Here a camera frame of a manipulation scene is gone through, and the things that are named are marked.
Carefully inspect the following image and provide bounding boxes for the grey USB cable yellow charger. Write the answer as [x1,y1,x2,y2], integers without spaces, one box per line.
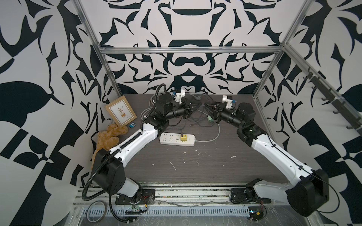
[166,116,198,135]

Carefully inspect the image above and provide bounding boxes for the yellow USB wall charger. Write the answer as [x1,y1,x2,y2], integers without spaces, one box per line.
[180,134,188,142]

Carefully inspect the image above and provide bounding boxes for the white power strip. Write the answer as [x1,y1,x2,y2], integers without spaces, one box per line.
[159,132,195,147]

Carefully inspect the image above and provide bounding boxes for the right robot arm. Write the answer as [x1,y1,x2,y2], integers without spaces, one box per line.
[205,102,330,217]

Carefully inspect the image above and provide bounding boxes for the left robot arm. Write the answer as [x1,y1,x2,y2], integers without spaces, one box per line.
[82,83,202,205]

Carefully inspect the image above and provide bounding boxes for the brown teddy bear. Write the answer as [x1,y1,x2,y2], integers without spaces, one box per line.
[91,123,129,170]

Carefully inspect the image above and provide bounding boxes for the small circuit board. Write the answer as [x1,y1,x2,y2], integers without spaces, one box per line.
[248,206,265,222]

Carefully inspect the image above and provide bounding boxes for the tape roll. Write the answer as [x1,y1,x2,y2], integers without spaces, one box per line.
[86,201,108,223]

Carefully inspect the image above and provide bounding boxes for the green USB wall charger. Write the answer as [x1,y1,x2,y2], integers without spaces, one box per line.
[207,116,215,122]

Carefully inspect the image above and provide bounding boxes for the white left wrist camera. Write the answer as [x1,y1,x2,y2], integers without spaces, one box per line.
[173,89,186,104]

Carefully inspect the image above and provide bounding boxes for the wooden picture frame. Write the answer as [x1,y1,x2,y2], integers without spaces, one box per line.
[105,96,137,126]

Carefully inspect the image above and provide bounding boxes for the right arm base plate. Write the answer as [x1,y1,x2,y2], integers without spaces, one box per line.
[230,188,272,204]

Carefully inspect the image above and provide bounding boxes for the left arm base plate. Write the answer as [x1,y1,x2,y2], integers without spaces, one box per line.
[115,189,156,205]

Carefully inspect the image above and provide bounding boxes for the black wall hook rack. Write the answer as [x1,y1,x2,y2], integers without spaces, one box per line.
[304,66,362,136]

